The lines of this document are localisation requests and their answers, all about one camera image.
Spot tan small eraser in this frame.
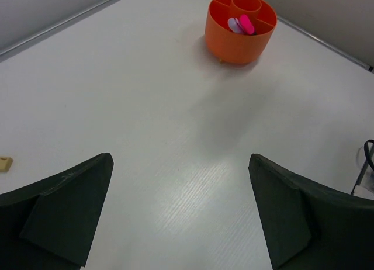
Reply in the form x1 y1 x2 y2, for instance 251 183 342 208
0 156 13 173

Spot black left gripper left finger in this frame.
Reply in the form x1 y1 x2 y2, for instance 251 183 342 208
1 153 113 269

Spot orange round divided container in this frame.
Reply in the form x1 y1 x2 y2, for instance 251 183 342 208
205 0 277 65

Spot pink black highlighter pen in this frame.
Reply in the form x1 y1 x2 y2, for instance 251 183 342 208
238 15 256 36

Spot purple translucent highlighter pen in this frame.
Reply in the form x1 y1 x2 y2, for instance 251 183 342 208
227 18 245 34

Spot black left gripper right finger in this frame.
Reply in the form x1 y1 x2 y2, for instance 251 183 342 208
248 154 373 269

